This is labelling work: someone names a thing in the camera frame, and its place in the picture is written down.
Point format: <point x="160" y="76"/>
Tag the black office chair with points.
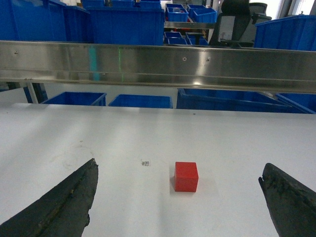
<point x="236" y="25"/>

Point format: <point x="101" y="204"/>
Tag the stainless steel shelf front rail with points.
<point x="246" y="69"/>

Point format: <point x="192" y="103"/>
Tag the blue bin below middle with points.
<point x="142" y="101"/>

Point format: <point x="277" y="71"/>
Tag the blue bin below left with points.
<point x="78" y="98"/>

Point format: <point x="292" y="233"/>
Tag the blue bin below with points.
<point x="225" y="100"/>
<point x="78" y="98"/>
<point x="142" y="101"/>

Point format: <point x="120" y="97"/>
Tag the small printed marker sticker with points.
<point x="145" y="163"/>

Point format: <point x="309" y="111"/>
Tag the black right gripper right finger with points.
<point x="291" y="204"/>

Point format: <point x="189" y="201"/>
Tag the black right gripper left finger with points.
<point x="61" y="212"/>

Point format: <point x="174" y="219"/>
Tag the blue bin below right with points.
<point x="225" y="100"/>

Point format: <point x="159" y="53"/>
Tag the blue crate at right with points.
<point x="291" y="33"/>

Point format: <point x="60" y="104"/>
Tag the large blue crate on shelf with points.
<point x="127" y="25"/>

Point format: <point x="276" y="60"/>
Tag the red magnetic cube block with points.
<point x="186" y="177"/>

